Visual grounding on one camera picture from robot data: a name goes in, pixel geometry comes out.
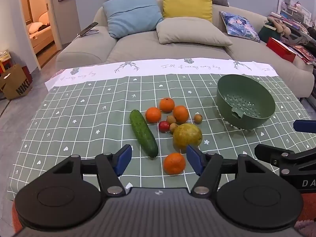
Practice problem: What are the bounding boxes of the white framed poster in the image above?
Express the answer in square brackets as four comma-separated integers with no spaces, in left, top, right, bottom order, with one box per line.
[276,0,312,25]

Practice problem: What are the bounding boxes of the large yellow-green fruit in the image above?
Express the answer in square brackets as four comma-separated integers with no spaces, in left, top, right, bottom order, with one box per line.
[172,123,203,151]

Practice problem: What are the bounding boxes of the green colander bowl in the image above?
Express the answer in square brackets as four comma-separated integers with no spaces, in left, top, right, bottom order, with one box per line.
[217,74,276,130]

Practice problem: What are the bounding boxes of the pile of magazines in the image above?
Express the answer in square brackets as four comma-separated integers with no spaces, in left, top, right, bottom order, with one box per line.
[270,12,316,66]

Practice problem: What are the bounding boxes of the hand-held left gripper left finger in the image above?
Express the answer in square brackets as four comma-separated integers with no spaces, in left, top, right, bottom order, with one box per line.
[51,144,132,197]

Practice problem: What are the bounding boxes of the yellow pillow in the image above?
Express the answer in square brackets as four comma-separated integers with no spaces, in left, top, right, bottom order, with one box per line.
[162,0,214,23]

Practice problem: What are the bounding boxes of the bed with white bedding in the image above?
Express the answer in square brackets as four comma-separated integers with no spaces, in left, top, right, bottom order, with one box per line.
[28,11,55,55]

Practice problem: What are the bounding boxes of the blue printed pillow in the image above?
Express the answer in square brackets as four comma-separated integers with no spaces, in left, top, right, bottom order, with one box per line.
[219,11,261,42]

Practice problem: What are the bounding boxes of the orange tangerine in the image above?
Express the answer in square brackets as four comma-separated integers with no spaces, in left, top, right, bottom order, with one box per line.
[159,98,175,113]
[163,153,186,175]
[145,107,162,123]
[172,105,190,124]

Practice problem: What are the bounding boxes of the dark green bag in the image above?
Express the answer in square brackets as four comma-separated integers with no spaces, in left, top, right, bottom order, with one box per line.
[258,22,283,43]

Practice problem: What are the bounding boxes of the light blue pillow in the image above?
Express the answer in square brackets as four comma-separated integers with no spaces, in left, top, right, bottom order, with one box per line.
[102,0,163,39]

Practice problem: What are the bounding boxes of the red and yellow stool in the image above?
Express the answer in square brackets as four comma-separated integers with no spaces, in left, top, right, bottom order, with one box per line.
[0,51,11,73]

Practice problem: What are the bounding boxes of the red box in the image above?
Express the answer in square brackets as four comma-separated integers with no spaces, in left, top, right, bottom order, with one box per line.
[266,38,297,63]

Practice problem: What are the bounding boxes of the beige sofa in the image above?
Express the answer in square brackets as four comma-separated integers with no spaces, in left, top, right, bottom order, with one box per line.
[55,0,315,99]

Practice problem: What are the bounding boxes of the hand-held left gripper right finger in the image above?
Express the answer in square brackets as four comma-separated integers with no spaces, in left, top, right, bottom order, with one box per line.
[186,145,268,196]

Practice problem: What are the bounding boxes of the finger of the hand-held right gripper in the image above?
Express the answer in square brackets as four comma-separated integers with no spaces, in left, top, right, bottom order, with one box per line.
[254,143,316,176]
[293,119,316,134]

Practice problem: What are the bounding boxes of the brown paper bag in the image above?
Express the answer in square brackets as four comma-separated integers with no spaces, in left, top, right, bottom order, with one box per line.
[0,64,33,101]

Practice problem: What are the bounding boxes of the green cucumber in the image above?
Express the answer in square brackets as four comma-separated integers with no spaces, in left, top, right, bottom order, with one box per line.
[130,109,159,158]

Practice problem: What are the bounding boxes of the green checked tablecloth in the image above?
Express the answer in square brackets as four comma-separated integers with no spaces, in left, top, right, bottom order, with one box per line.
[6,59,316,200]

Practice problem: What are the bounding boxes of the orange fuzzy clothing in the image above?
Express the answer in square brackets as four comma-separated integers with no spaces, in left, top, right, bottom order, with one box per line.
[11,191,316,237]

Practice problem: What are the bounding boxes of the beige plush toy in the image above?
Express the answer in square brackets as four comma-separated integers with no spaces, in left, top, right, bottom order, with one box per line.
[267,16,292,36]

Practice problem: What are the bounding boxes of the beige pillow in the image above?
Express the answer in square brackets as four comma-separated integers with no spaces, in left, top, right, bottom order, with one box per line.
[156,17,233,47]

